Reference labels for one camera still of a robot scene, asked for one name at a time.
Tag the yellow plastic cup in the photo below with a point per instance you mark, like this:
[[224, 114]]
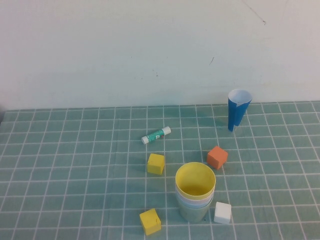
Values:
[[195, 175]]

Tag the pink plastic cup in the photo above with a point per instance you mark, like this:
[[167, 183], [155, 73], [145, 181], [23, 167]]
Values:
[[193, 199]]

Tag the light blue plastic cup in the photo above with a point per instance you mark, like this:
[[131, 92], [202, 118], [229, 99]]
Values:
[[195, 205]]

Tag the green white glue stick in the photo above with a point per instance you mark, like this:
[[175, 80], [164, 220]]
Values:
[[155, 135]]

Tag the plain yellow foam cube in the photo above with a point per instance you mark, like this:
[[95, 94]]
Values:
[[155, 163]]

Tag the orange foam cube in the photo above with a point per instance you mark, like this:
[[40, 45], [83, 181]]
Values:
[[217, 157]]

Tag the blue paper cone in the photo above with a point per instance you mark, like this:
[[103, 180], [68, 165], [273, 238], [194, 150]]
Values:
[[236, 115]]

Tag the teal grid tablecloth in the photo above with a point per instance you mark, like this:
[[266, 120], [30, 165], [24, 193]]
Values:
[[75, 150]]

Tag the green plastic cup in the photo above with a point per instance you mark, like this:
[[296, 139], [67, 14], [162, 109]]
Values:
[[192, 215]]

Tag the yellow foam cube with notch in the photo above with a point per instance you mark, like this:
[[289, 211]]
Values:
[[149, 222]]

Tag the white foam cube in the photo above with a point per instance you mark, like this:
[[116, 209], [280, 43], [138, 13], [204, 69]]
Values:
[[222, 212]]

